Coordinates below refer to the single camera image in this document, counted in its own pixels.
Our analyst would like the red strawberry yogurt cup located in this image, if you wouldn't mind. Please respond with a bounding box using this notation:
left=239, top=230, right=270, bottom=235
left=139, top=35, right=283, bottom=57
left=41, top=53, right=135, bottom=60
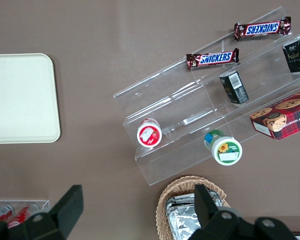
left=136, top=118, right=163, bottom=148

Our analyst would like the clear acrylic stepped display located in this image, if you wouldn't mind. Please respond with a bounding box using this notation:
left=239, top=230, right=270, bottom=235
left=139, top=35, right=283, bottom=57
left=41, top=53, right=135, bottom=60
left=112, top=6, right=300, bottom=186

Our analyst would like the cream plastic tray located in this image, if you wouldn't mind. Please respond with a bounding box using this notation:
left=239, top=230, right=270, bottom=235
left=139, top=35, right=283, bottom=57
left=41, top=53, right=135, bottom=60
left=0, top=52, right=62, bottom=144

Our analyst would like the Snickers chocolate bar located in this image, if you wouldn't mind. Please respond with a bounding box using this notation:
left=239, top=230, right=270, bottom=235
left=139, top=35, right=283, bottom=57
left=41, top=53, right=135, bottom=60
left=233, top=16, right=292, bottom=41
left=185, top=47, right=240, bottom=71

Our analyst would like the red tartan cookie box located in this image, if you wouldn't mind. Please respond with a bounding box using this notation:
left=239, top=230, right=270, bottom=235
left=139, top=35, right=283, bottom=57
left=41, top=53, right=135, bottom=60
left=249, top=87, right=300, bottom=141

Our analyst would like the clear acrylic bottle rack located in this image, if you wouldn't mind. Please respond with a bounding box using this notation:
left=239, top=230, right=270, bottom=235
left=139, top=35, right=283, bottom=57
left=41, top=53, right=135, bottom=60
left=0, top=198, right=51, bottom=226

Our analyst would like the small black carton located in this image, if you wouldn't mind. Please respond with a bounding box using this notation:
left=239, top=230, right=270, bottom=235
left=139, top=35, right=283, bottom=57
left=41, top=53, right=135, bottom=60
left=219, top=70, right=250, bottom=105
left=282, top=34, right=300, bottom=74

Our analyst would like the green lid yogurt cup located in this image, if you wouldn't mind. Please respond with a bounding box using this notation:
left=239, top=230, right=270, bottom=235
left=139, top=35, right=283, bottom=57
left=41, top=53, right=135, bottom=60
left=203, top=129, right=243, bottom=166

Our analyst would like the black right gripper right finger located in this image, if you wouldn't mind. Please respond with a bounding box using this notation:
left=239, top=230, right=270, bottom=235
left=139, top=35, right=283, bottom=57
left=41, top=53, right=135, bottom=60
left=187, top=184, right=254, bottom=240

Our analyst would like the light wicker basket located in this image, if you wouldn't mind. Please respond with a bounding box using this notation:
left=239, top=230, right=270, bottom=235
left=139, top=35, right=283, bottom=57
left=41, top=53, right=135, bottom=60
left=155, top=175, right=232, bottom=240

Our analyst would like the foil wrapped pack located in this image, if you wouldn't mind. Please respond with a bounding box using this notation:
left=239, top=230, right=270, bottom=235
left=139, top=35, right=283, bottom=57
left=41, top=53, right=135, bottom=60
left=164, top=189, right=225, bottom=240
left=167, top=206, right=203, bottom=240

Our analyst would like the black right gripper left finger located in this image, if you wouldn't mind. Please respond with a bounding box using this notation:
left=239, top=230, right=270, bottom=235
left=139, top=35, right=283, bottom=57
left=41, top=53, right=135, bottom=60
left=24, top=184, right=85, bottom=240

